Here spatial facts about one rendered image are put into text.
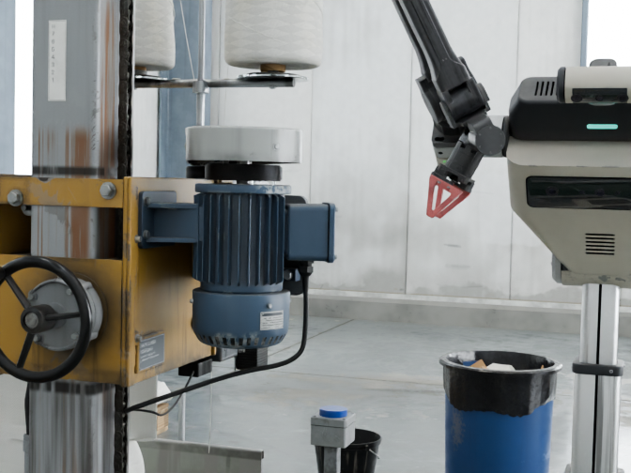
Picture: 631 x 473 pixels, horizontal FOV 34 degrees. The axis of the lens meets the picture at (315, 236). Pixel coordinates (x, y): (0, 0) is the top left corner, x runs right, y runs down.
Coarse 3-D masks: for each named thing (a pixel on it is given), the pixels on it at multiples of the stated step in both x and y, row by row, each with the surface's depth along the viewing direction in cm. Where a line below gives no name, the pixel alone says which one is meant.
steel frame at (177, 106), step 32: (0, 0) 726; (192, 0) 1037; (0, 32) 727; (192, 32) 1039; (0, 64) 729; (192, 64) 1040; (0, 96) 730; (160, 96) 1037; (192, 96) 1042; (0, 128) 731; (160, 128) 1039; (0, 160) 733; (160, 160) 1040
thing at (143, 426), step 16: (0, 384) 214; (16, 384) 213; (144, 384) 204; (0, 400) 214; (16, 400) 213; (144, 400) 204; (0, 416) 214; (16, 416) 213; (144, 416) 204; (0, 432) 211; (16, 432) 210; (144, 432) 204; (0, 448) 208; (16, 448) 207; (0, 464) 208; (16, 464) 206
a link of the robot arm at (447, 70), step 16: (400, 0) 194; (416, 0) 192; (416, 16) 193; (432, 16) 193; (416, 32) 195; (432, 32) 194; (432, 48) 195; (448, 48) 195; (432, 64) 196; (448, 64) 195; (432, 80) 199; (448, 80) 196; (464, 80) 196; (448, 96) 196; (464, 96) 197; (480, 96) 197; (464, 112) 198
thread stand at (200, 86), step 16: (144, 80) 181; (160, 80) 180; (176, 80) 180; (192, 80) 179; (208, 80) 178; (224, 80) 177; (240, 80) 176; (256, 80) 175; (272, 80) 174; (288, 80) 173; (304, 80) 174
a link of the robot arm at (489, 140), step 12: (480, 84) 198; (444, 108) 198; (480, 108) 201; (456, 120) 201; (468, 120) 196; (480, 120) 192; (480, 132) 191; (492, 132) 191; (480, 144) 192; (492, 144) 192; (504, 144) 192
